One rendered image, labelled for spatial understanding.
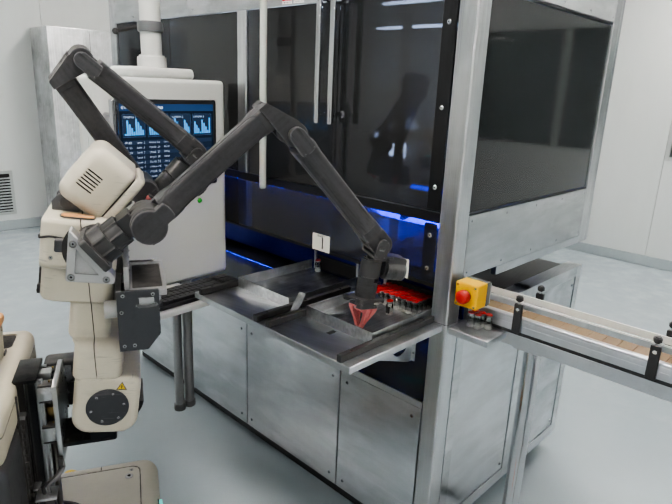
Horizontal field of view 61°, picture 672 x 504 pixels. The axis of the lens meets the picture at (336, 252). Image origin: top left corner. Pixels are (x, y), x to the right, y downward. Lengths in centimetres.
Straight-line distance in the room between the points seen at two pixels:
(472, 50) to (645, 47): 473
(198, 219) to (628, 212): 482
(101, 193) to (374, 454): 126
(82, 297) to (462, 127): 107
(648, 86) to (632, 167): 75
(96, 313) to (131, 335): 11
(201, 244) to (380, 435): 98
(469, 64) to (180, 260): 127
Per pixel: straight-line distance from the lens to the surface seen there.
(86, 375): 158
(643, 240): 628
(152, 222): 129
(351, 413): 210
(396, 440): 200
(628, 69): 627
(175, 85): 214
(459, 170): 159
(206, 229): 227
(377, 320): 170
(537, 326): 169
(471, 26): 159
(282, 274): 206
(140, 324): 151
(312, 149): 132
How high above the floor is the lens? 154
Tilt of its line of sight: 16 degrees down
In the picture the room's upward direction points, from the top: 2 degrees clockwise
